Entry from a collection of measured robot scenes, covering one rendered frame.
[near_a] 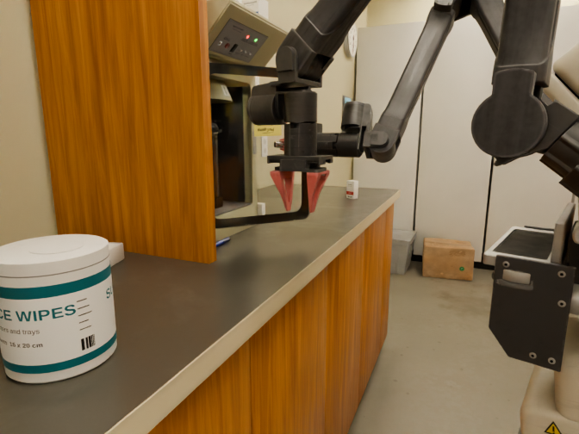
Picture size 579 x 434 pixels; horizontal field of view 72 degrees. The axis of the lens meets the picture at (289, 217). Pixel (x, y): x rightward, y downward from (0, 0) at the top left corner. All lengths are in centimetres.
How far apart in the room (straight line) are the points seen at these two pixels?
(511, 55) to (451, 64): 340
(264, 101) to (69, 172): 62
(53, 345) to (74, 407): 8
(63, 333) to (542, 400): 71
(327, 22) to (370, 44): 342
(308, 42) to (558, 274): 50
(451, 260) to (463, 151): 98
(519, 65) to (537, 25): 4
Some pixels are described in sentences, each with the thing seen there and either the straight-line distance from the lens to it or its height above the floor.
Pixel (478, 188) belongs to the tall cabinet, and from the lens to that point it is 394.
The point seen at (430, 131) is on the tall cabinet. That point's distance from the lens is 392.
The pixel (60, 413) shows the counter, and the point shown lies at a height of 94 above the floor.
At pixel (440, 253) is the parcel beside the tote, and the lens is 367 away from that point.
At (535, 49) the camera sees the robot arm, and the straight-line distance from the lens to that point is 56.
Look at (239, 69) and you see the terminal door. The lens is 104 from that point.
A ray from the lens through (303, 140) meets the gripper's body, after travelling 68.
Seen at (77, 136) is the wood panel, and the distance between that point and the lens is 114.
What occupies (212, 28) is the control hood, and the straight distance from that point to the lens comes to 99.
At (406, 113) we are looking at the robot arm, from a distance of 96.
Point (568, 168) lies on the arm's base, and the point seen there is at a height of 119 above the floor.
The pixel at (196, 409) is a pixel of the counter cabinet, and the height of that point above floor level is 83.
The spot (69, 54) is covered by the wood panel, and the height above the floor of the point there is 141.
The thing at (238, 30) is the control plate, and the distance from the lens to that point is 105.
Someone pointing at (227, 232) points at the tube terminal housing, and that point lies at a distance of 114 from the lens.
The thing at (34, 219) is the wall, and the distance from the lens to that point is 125.
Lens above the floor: 123
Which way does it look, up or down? 12 degrees down
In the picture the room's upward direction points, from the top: straight up
